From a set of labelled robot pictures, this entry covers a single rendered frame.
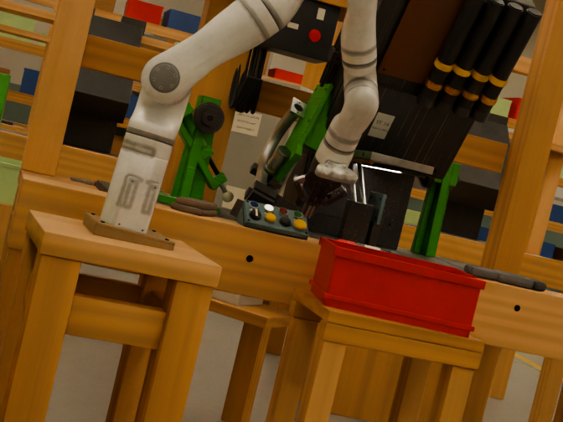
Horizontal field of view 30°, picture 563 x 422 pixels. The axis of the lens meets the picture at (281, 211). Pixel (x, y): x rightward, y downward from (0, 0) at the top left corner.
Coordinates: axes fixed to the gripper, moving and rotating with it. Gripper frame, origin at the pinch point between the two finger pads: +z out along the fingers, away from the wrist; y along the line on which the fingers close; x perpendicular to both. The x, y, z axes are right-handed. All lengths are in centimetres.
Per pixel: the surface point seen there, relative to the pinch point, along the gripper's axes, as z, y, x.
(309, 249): 7.8, -2.5, 4.4
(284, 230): 5.6, 4.1, 2.3
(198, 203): 6.4, 23.7, -1.5
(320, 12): -12, -5, -71
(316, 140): 1.3, -5.1, -29.8
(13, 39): 363, 83, -626
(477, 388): 72, -83, -26
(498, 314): 13, -52, 7
